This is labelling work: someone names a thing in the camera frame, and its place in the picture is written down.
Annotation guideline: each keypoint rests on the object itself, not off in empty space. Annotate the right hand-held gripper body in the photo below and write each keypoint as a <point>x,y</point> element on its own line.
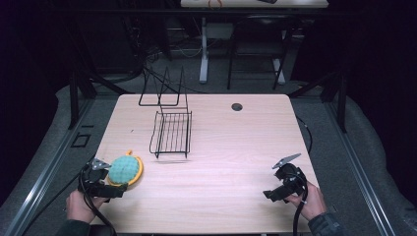
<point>290,182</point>

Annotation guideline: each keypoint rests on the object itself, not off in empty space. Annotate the person's right hand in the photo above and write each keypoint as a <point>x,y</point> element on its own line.
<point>313,201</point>

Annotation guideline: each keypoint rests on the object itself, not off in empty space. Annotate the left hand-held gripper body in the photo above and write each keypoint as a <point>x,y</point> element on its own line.
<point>93,178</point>

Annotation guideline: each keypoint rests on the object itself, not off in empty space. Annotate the person's left hand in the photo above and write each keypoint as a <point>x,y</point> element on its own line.
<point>78,206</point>

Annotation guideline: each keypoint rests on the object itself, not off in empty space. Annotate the black chair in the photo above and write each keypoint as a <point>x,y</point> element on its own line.
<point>259,29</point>

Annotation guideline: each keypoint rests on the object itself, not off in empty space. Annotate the black metal frame stand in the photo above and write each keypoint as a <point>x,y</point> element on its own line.
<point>73,98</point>
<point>341,101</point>

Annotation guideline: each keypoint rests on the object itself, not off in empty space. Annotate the white background table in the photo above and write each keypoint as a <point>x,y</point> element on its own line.
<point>249,3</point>

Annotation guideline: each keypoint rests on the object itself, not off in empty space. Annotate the green sponge with yellow holder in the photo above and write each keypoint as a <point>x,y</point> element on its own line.
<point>125,169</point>

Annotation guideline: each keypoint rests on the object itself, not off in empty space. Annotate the aluminium floor rail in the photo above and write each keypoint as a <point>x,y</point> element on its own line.
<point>357,170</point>
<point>49,167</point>

